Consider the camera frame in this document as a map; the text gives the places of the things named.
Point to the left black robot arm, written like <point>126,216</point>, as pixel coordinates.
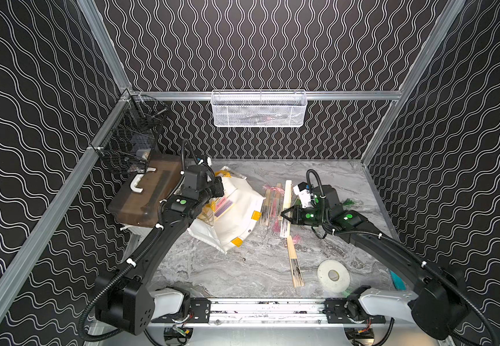
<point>122,301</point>

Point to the white tote bag yellow handles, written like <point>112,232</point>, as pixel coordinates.
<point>233,227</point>

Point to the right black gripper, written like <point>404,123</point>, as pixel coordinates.
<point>295,218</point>

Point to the white wire mesh basket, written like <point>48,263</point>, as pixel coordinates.
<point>258,108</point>

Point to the white storage box brown lid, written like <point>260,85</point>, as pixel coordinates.
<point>136,203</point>

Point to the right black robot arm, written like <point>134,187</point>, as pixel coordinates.
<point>438,303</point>

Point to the black wire basket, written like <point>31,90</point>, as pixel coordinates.
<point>133,139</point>

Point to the pink folding fan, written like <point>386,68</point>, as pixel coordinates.
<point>266,206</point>
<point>285,226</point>
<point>276,209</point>

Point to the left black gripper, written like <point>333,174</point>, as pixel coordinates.
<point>215,187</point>

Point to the white tape roll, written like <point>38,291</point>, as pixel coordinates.
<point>333,276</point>

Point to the pink folding fans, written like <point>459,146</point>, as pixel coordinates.
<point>220,206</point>

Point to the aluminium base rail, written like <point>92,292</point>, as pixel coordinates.
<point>378,318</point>

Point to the beige folding fan long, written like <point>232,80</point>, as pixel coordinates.
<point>296,273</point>

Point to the teal flat stick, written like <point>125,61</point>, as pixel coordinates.
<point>399,284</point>

